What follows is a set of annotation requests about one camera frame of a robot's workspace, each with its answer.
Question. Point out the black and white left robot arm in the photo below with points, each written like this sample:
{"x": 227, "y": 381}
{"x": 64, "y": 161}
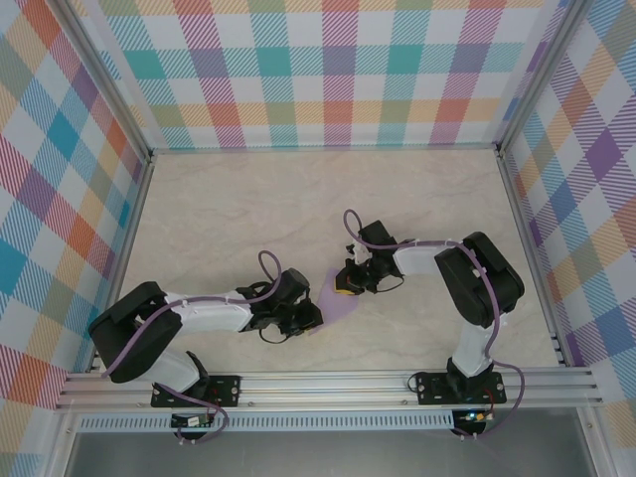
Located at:
{"x": 213, "y": 318}

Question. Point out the aluminium table edge rail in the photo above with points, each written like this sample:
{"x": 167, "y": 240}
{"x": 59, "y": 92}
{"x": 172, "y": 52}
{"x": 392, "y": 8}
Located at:
{"x": 124, "y": 258}
{"x": 323, "y": 148}
{"x": 534, "y": 258}

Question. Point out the purple cloth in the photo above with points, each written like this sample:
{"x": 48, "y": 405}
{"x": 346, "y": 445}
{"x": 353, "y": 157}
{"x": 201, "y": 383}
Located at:
{"x": 335, "y": 308}

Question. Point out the aluminium mounting rail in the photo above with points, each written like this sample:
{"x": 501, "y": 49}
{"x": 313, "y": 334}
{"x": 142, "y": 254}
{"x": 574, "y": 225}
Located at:
{"x": 323, "y": 387}

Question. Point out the aluminium frame post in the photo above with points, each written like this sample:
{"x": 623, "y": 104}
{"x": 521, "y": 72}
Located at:
{"x": 539, "y": 77}
{"x": 107, "y": 82}

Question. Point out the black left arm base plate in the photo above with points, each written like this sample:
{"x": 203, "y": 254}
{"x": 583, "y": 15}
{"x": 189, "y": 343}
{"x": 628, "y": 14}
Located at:
{"x": 226, "y": 390}

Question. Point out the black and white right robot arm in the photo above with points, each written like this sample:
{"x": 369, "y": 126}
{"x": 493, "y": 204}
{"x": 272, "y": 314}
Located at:
{"x": 477, "y": 288}

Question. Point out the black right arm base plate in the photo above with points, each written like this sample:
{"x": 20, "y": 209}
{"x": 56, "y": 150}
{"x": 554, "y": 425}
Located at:
{"x": 429, "y": 390}

